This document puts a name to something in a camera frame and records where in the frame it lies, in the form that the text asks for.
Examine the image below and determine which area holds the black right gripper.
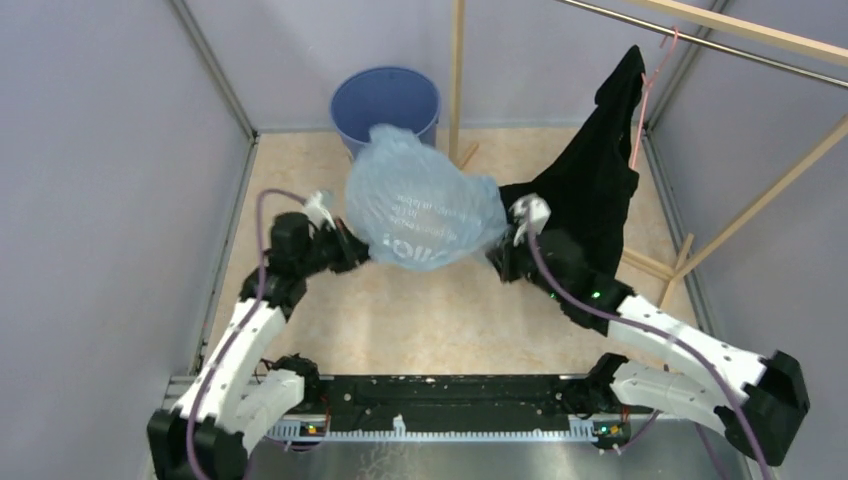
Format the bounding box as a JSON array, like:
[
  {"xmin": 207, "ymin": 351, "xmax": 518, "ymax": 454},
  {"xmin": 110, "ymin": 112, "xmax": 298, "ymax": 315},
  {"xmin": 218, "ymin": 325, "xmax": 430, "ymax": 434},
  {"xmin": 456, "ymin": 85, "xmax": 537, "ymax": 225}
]
[{"xmin": 486, "ymin": 223, "xmax": 568, "ymax": 303}]

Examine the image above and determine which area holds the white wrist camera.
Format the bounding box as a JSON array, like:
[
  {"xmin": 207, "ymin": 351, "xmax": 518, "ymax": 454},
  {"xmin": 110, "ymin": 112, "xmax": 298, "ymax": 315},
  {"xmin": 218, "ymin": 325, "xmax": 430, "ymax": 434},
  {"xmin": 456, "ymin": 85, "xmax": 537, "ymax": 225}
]
[
  {"xmin": 302, "ymin": 190, "xmax": 336, "ymax": 229},
  {"xmin": 509, "ymin": 193, "xmax": 551, "ymax": 246}
]

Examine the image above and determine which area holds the blue plastic trash bin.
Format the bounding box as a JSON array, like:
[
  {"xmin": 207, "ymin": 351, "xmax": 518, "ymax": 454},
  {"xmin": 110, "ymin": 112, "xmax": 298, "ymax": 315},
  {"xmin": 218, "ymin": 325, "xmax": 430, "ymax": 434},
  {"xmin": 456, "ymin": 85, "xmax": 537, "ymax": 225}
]
[{"xmin": 329, "ymin": 66, "xmax": 441, "ymax": 158}]

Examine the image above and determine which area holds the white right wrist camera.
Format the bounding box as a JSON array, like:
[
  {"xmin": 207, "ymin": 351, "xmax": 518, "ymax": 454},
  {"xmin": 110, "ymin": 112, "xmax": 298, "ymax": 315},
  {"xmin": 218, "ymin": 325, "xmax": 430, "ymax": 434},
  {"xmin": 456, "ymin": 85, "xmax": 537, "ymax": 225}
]
[{"xmin": 509, "ymin": 193, "xmax": 551, "ymax": 246}]

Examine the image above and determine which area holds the wooden clothes rack frame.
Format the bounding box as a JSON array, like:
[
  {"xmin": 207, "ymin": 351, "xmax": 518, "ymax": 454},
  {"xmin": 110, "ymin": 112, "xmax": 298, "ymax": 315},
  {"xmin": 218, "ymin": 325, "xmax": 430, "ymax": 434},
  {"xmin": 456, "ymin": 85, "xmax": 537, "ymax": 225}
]
[{"xmin": 462, "ymin": 1, "xmax": 847, "ymax": 318}]

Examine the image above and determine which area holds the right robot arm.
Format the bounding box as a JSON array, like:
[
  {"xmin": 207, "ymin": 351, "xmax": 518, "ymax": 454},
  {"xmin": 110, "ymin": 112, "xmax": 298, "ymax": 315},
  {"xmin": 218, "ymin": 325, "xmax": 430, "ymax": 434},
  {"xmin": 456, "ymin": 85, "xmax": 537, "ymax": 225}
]
[{"xmin": 486, "ymin": 230, "xmax": 810, "ymax": 467}]

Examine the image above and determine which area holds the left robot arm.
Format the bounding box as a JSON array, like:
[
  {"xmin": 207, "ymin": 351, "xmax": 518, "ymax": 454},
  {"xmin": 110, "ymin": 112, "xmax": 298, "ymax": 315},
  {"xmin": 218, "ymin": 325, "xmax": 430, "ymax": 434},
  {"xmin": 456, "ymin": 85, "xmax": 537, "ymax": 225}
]
[{"xmin": 147, "ymin": 212, "xmax": 368, "ymax": 479}]

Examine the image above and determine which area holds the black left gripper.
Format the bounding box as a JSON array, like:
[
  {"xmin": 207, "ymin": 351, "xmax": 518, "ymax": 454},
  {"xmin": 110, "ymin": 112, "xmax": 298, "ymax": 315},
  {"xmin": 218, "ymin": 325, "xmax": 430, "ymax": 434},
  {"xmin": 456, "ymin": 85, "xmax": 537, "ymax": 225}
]
[{"xmin": 296, "ymin": 216, "xmax": 378, "ymax": 278}]

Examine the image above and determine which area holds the white slotted cable duct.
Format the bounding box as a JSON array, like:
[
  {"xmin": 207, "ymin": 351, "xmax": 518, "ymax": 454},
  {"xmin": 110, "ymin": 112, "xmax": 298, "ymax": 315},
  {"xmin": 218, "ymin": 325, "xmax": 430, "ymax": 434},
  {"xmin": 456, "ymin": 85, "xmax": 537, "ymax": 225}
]
[{"xmin": 265, "ymin": 416, "xmax": 598, "ymax": 443}]

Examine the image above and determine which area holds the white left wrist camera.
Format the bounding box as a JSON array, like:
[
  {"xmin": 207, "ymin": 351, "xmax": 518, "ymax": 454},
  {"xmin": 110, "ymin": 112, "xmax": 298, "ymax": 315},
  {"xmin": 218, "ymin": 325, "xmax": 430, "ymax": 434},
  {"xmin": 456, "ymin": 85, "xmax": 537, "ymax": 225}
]
[{"xmin": 302, "ymin": 190, "xmax": 336, "ymax": 229}]

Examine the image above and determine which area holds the metal hanging rod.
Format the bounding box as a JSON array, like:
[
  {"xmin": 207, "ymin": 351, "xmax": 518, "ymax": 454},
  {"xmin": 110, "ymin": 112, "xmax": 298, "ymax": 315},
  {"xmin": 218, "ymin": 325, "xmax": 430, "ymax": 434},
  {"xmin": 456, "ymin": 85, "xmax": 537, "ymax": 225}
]
[{"xmin": 557, "ymin": 0, "xmax": 847, "ymax": 90}]

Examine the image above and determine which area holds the pink clothes hanger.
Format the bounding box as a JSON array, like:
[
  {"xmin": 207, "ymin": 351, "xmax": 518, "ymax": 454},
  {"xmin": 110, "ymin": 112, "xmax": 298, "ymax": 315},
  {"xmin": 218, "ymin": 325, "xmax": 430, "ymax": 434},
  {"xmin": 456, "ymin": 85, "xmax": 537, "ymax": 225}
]
[{"xmin": 629, "ymin": 26, "xmax": 680, "ymax": 171}]

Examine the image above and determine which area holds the black hanging garment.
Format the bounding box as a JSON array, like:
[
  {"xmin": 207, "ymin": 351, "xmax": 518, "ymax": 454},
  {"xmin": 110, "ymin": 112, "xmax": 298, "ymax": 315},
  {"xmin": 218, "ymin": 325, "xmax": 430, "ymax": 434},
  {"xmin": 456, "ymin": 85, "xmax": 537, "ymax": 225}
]
[{"xmin": 500, "ymin": 45, "xmax": 645, "ymax": 275}]

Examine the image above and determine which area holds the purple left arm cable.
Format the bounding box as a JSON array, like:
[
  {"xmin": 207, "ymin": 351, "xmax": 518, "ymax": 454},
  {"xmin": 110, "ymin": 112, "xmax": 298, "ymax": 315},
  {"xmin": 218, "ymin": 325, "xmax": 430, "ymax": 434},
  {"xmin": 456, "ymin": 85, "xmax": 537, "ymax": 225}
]
[{"xmin": 185, "ymin": 188, "xmax": 309, "ymax": 480}]

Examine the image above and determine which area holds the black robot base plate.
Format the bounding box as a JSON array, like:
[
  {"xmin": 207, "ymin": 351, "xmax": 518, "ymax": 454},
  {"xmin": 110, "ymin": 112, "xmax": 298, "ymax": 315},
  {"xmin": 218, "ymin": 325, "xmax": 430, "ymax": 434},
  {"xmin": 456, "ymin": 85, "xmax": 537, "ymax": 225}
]
[{"xmin": 258, "ymin": 374, "xmax": 654, "ymax": 435}]

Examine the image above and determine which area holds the light blue trash bag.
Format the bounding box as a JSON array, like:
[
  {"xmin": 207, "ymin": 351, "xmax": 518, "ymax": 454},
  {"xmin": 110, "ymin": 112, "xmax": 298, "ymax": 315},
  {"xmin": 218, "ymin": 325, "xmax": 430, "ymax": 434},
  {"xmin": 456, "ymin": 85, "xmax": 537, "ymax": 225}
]
[{"xmin": 344, "ymin": 124, "xmax": 508, "ymax": 272}]

